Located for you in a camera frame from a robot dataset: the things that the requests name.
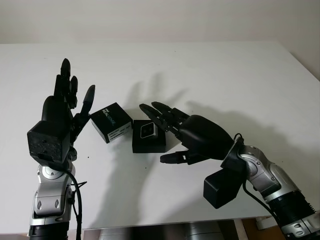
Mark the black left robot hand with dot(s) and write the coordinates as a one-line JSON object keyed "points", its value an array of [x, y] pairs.
{"points": [[55, 110]]}

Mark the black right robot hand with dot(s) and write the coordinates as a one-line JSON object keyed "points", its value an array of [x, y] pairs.
{"points": [[205, 137]]}

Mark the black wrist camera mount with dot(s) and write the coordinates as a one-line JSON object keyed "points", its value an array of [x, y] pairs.
{"points": [[46, 142], [220, 187]]}

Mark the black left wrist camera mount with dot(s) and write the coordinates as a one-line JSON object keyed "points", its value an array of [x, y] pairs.
{"points": [[46, 142]]}

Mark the small silver depth camera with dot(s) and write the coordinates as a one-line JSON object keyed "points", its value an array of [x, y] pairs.
{"points": [[148, 130]]}

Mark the black box base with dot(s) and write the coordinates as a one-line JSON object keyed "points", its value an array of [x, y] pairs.
{"points": [[147, 146]]}

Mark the silver robot torso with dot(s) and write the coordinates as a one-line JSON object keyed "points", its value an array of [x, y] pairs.
{"points": [[200, 231]]}

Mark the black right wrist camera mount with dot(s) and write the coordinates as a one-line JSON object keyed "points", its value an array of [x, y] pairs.
{"points": [[220, 187]]}

